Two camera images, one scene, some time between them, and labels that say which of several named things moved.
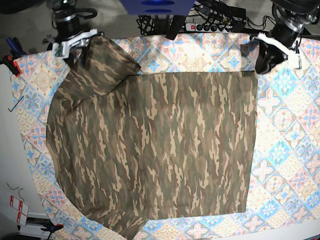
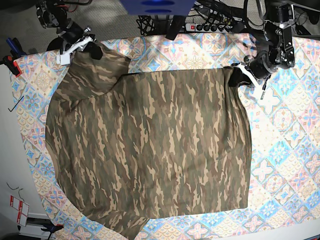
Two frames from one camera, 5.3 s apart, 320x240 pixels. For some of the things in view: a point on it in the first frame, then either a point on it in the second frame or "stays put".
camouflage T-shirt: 127,146 stays put
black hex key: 15,104 stays put
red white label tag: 23,208 stays put
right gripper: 293,58 -> 259,66
